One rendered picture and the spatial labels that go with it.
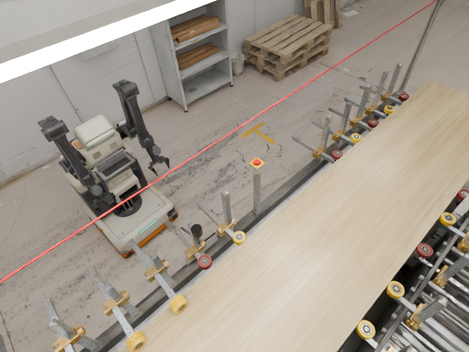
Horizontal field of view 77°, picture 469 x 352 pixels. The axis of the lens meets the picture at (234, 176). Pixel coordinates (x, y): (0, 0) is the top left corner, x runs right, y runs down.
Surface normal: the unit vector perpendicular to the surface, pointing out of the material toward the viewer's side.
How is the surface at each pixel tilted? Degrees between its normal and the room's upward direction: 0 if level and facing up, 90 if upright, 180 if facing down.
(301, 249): 0
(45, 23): 61
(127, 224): 0
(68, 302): 0
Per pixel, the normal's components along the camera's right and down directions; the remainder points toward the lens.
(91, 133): 0.44, -0.15
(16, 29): 0.56, 0.15
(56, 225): -0.06, -0.65
